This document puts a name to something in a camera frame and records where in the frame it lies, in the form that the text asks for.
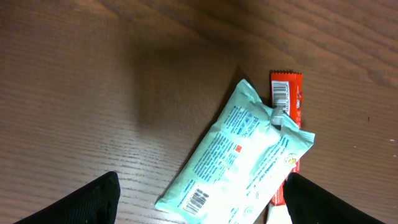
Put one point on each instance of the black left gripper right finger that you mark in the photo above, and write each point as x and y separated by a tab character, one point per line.
308	203

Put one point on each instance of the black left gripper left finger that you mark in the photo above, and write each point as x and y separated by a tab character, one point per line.
94	203

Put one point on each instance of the mint green wipes pack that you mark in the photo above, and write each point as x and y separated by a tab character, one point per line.
240	163

